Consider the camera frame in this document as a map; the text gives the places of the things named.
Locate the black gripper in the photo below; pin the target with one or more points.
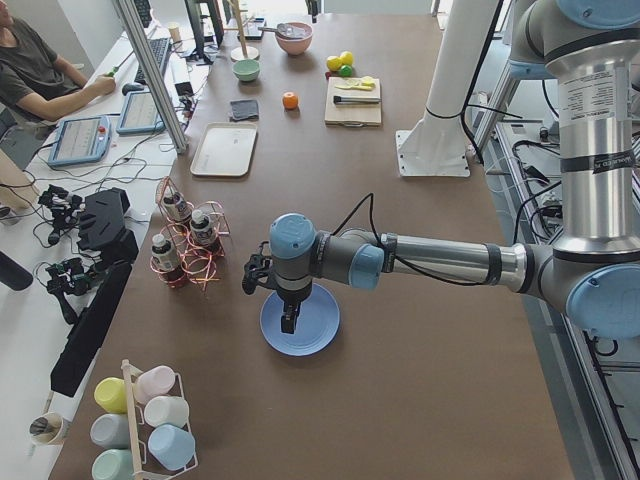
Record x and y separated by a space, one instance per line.
292 297

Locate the blue plate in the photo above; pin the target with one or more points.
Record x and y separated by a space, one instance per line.
317 323

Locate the orange fruit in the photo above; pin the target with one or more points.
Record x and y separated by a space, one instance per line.
290 100

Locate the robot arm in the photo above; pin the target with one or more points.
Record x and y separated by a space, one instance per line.
591 272

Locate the tea bottle two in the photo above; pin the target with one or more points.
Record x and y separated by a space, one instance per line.
201 228

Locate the tea bottle three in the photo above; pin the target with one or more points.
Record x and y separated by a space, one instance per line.
164 254

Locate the tea bottle one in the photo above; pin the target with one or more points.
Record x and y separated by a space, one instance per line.
177 208

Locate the pink cup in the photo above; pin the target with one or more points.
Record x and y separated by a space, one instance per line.
152 383

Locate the white cup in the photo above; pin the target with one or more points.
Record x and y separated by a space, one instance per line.
162 410

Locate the cream rabbit tray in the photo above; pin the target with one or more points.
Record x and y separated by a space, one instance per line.
225 150

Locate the blue cup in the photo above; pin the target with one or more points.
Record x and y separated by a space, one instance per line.
172 447

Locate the yellow cup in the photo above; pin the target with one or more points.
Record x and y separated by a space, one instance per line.
110 395

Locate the wooden cutting board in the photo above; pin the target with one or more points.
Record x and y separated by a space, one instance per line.
352 115

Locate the grey folded cloth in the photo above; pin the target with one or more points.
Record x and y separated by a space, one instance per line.
246 109

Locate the steel muddler black tip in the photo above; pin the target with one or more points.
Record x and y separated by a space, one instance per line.
355 100

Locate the grey cup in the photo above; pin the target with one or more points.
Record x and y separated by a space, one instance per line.
111 431

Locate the yellow plastic knife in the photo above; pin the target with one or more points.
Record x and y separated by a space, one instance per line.
361 88

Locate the lemon slice inner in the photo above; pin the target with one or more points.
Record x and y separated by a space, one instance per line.
351 83

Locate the green cup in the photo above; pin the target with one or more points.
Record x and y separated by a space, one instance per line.
113 464

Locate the green bowl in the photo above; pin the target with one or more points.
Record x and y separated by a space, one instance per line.
246 70

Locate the green lime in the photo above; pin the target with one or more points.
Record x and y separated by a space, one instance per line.
345 71

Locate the teach pendant far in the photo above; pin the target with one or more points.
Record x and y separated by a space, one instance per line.
139 115

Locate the teach pendant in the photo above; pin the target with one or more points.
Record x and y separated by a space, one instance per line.
139 115
81 140

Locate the yellow lemon outer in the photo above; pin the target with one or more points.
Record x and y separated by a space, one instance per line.
333 63

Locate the yellow lemon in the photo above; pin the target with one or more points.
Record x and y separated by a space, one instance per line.
347 58
333 63

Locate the yellow lemon inner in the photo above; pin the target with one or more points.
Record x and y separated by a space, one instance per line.
347 58

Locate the wooden cup stand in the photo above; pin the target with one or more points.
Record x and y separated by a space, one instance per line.
244 51

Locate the teach pendant near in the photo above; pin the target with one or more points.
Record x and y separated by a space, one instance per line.
81 140

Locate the pink bowl with ice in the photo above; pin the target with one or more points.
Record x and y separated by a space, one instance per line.
296 46

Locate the metal ice scoop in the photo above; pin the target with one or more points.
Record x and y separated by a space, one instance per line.
286 30

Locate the black keyboard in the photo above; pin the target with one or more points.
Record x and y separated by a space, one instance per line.
161 51

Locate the seated person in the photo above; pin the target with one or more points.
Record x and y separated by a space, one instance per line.
36 81

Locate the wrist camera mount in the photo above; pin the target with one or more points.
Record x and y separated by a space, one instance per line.
258 271

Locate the copper wire bottle rack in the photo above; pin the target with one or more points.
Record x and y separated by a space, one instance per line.
198 264

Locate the white wire cup rack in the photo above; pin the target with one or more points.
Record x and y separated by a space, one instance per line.
145 466

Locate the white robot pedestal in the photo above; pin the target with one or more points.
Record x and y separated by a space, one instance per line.
437 144

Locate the aluminium frame post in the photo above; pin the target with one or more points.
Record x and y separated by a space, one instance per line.
127 12

